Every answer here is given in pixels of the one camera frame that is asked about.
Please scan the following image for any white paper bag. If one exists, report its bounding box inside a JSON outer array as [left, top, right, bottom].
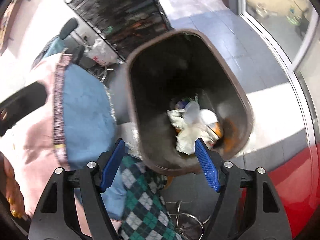
[[176, 122, 223, 155]]

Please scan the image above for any yogurt drink bottle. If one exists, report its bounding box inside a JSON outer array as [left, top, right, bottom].
[[199, 109, 223, 139]]

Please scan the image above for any round white blue container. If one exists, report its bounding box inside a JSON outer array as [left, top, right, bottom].
[[175, 100, 200, 125]]

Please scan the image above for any orange peel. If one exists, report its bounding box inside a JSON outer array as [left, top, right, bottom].
[[221, 119, 238, 154]]

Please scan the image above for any white tissue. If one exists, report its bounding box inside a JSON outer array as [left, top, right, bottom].
[[167, 109, 185, 131]]

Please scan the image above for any brown trash bin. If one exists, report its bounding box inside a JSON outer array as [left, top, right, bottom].
[[125, 29, 253, 176]]

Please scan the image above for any person's left hand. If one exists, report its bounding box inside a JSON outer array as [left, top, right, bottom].
[[1, 153, 28, 221]]

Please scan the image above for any pink polka dot bedsheet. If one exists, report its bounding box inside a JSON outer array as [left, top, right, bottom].
[[3, 53, 72, 216]]

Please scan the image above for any green argyle cloth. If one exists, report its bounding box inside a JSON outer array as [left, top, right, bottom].
[[119, 155, 182, 240]]

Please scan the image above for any black tiered trolley cart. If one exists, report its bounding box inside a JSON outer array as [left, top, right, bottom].
[[64, 0, 172, 59]]

